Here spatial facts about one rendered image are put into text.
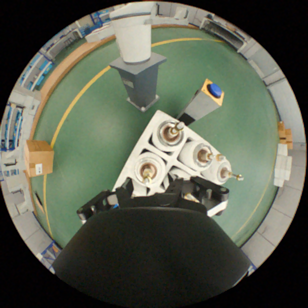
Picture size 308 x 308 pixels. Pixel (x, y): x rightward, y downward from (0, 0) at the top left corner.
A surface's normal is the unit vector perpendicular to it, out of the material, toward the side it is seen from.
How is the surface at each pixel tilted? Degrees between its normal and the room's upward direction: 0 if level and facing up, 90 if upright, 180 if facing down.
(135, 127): 0
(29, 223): 90
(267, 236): 90
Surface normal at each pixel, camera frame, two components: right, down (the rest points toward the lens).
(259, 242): -0.74, -0.67
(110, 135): 0.02, 0.06
